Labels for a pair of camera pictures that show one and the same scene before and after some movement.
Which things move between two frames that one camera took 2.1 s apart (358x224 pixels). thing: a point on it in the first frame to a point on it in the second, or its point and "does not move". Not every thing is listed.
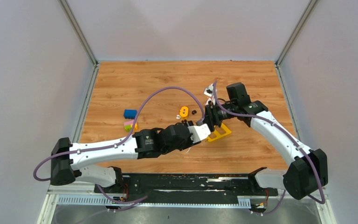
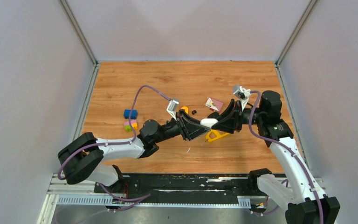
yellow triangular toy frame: x=218 y=133 does not move
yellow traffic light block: x=184 y=111 does not move
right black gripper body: x=217 y=113 to x=245 y=115
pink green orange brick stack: x=128 y=126 does not move
